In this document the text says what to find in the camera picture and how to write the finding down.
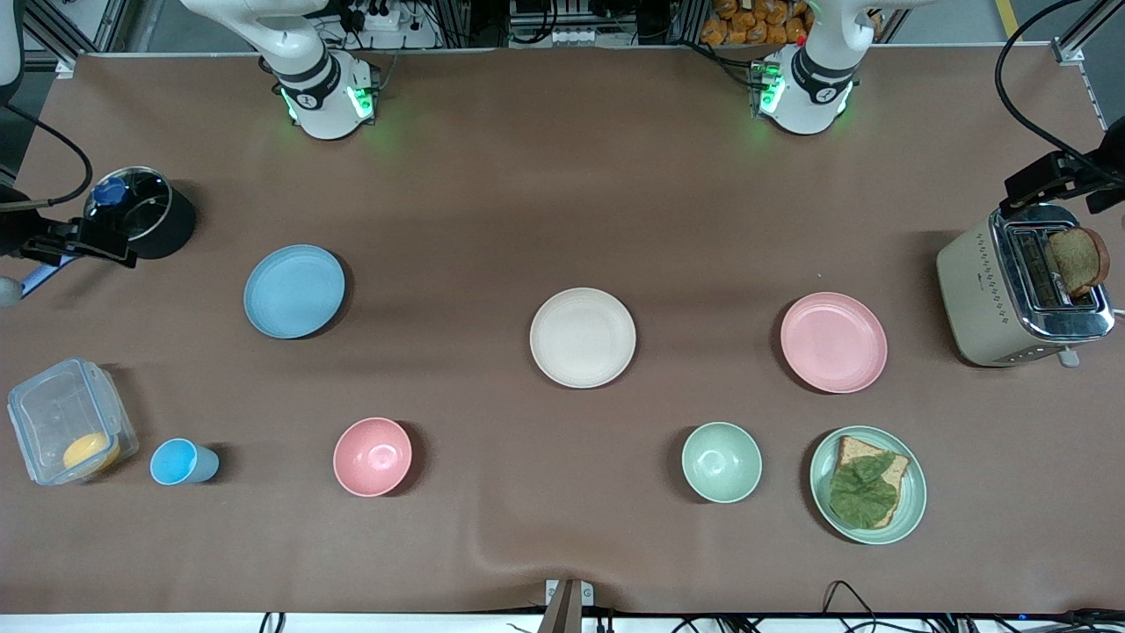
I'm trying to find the green plate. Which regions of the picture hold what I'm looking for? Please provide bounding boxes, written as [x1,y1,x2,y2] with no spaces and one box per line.
[809,426,927,546]

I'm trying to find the bread slice under lettuce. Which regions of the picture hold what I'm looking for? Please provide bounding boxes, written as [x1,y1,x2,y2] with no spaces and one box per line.
[831,435,911,529]

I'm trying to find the clear plastic container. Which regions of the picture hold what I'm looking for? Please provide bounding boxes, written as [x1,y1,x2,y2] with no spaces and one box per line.
[7,357,140,486]

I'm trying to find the glass lid blue knob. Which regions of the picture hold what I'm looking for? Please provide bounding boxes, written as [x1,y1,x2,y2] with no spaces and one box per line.
[84,167,173,244]

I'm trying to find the beige chrome toaster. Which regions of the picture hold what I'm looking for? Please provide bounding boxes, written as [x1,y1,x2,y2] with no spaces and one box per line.
[936,204,1115,369]

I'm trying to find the brown table cloth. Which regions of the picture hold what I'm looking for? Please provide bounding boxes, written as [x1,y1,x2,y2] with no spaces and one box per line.
[0,44,1125,616]

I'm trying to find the brown toast slice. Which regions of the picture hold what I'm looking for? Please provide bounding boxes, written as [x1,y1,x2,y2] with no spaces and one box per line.
[1044,227,1111,298]

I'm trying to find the black cable loop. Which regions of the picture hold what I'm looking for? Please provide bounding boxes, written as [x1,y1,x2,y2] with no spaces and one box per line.
[821,580,882,633]

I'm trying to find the green lettuce leaf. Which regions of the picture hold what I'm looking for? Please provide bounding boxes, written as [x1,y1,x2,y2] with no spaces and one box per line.
[829,452,899,530]

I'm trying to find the blue plate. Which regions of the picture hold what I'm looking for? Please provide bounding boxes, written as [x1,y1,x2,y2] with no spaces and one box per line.
[243,244,346,340]

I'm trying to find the pink bowl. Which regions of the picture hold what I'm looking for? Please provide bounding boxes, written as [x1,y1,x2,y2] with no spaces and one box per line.
[333,417,413,498]

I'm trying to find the black saucepan blue handle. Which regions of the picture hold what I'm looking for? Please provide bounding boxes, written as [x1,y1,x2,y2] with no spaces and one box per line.
[18,165,198,297]

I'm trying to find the metal camera bracket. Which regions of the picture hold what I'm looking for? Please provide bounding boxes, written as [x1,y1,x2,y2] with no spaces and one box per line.
[544,578,595,633]

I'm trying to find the white power strip with plugs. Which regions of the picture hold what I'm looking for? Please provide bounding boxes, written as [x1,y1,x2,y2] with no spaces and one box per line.
[350,2,405,33]

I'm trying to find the blue cup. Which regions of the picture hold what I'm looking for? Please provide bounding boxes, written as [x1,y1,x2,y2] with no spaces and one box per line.
[149,438,221,486]

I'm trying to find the pink plate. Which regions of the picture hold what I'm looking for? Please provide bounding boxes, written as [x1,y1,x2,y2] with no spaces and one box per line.
[780,292,889,394]

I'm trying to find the orange round food piece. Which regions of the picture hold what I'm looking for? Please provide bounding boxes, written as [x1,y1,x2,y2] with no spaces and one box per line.
[62,432,121,473]

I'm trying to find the beige plate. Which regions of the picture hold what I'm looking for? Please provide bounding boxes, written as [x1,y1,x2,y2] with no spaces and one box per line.
[530,287,637,389]

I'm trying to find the orange snack packs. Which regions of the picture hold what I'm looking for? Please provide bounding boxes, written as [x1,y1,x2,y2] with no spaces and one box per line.
[700,0,811,47]

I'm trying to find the green bowl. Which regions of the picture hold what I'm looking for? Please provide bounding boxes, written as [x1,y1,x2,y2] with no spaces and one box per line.
[682,422,763,504]

